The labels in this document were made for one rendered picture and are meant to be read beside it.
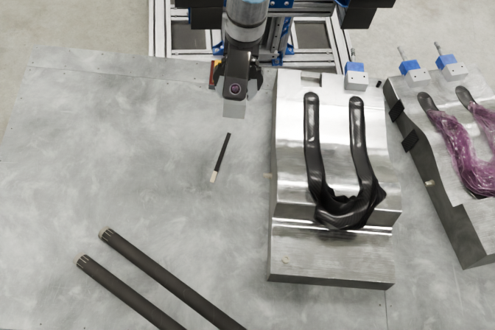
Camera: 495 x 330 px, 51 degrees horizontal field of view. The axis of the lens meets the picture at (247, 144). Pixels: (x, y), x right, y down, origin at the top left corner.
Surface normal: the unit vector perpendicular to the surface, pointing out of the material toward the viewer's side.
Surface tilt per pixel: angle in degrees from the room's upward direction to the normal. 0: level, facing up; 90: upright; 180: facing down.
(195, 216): 0
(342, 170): 26
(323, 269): 0
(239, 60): 32
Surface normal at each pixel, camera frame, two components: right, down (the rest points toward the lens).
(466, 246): -0.96, 0.17
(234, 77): 0.09, 0.04
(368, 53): 0.10, -0.49
